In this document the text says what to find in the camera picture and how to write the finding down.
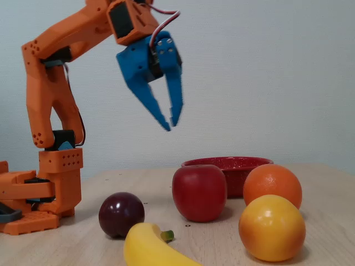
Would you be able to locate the white red black servo cable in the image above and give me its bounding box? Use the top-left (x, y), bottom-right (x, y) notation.
top-left (149, 3), bottom-right (181, 48)

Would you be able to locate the yellow orange peach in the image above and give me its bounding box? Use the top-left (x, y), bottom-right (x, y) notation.
top-left (238, 194), bottom-right (307, 263)

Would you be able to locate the dark purple plum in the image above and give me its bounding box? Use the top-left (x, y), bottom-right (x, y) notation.
top-left (98, 192), bottom-right (146, 239)

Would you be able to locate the grey table clamp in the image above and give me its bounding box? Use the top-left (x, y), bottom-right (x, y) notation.
top-left (0, 202), bottom-right (23, 224)

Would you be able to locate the orange robot base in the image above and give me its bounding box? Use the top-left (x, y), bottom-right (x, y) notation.
top-left (0, 160), bottom-right (60, 236)

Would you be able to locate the orange fruit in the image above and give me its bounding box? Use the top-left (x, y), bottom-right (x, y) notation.
top-left (242, 163), bottom-right (303, 211)

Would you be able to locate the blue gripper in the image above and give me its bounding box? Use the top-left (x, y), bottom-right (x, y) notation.
top-left (115, 30), bottom-right (184, 132)

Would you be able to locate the red speckled bowl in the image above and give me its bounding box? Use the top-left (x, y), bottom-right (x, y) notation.
top-left (180, 156), bottom-right (275, 199)

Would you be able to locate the red apple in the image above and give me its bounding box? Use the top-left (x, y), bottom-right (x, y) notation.
top-left (171, 164), bottom-right (229, 223)

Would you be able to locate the yellow banana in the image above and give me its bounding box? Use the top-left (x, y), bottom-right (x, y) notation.
top-left (123, 222), bottom-right (204, 266)

